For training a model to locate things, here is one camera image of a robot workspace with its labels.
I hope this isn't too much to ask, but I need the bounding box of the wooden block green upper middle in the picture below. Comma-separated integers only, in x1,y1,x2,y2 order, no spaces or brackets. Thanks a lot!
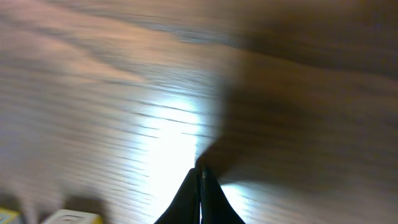
42,209,103,224

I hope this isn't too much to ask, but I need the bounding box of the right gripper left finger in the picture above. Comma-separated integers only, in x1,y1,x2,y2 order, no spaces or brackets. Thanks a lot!
154,168,200,224

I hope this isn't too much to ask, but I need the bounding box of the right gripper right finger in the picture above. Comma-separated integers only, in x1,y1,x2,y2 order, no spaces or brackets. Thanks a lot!
200,167,244,224

